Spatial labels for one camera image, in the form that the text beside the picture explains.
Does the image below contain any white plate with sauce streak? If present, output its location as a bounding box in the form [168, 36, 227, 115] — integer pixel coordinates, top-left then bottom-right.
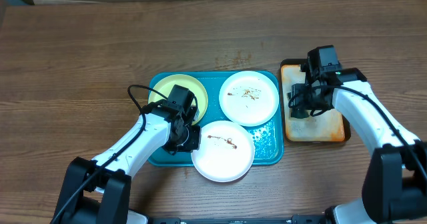
[191, 121, 255, 183]

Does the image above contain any yellow plate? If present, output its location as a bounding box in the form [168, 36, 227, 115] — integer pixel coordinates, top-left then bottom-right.
[149, 74, 208, 125]

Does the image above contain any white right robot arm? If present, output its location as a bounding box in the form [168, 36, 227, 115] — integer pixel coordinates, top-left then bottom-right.
[287, 68, 426, 223]

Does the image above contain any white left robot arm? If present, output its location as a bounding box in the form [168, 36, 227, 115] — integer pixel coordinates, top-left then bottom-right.
[51, 113, 201, 223]

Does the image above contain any black tray with soapy water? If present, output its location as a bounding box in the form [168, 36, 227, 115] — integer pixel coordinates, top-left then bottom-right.
[280, 59, 351, 143]

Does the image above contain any teal plastic tray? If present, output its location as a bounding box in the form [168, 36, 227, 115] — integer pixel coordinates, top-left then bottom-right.
[148, 71, 284, 167]

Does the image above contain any white plate with brown smears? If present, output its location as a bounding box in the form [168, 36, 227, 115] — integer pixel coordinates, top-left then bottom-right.
[219, 71, 279, 127]

